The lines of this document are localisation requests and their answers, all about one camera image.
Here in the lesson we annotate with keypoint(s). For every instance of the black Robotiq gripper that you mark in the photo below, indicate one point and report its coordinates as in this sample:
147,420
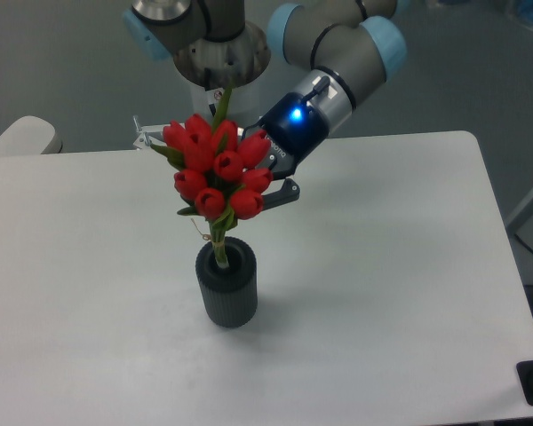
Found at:
295,130

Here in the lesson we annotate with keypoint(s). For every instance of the red tulip bouquet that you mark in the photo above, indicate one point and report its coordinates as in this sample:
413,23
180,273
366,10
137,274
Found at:
218,176

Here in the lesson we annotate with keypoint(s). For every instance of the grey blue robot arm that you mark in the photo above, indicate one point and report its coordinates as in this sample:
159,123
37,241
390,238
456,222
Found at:
347,49

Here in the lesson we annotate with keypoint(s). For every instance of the dark grey ribbed vase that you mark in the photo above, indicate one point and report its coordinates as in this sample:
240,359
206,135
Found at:
230,297

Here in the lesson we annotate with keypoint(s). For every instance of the beige chair back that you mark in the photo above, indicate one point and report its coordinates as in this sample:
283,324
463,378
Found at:
30,135

